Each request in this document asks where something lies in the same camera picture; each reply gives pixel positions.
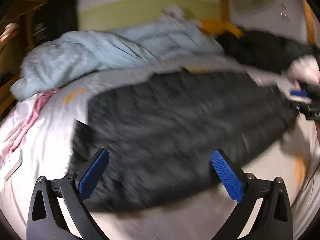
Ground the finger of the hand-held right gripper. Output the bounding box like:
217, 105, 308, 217
290, 81, 320, 103

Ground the white pink-printed pillow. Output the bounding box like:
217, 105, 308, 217
282, 56, 319, 85

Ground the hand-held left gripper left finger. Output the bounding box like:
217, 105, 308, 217
26, 148, 110, 240

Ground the light blue duvet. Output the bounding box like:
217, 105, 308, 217
10, 20, 224, 100

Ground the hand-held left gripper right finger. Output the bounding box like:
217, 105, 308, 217
211, 149, 293, 240

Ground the black puffer jacket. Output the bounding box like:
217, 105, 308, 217
69, 69, 304, 212

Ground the crumpled white cloth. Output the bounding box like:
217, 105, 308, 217
160, 5, 203, 28

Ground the yellow pillow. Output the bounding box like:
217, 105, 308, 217
200, 19, 243, 37

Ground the black hooded coat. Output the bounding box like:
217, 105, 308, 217
217, 30, 315, 70

